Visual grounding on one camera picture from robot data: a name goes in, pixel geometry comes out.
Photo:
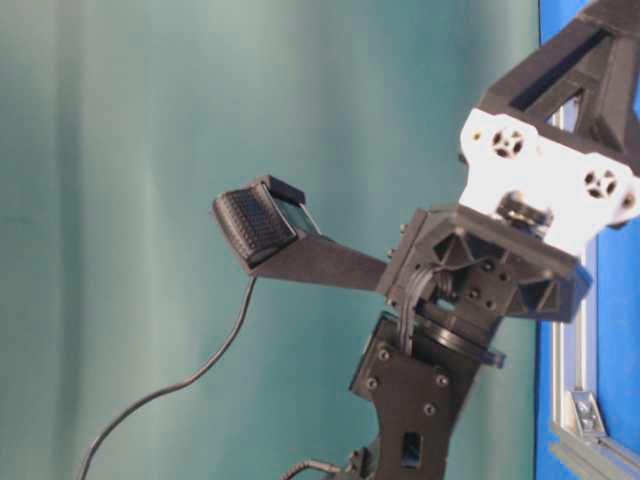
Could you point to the aluminium extrusion frame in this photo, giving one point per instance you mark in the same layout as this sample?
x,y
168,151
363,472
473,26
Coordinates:
x,y
575,367

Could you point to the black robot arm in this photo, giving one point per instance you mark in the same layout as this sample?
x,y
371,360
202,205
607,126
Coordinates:
x,y
455,275

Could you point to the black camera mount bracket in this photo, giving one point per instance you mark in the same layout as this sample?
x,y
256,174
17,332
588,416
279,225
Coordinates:
x,y
317,260

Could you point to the aluminium corner bracket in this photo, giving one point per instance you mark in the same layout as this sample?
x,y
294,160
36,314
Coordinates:
x,y
586,419

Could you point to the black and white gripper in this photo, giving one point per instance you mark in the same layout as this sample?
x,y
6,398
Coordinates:
x,y
556,139

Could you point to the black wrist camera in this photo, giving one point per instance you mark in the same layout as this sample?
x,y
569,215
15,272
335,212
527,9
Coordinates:
x,y
262,218

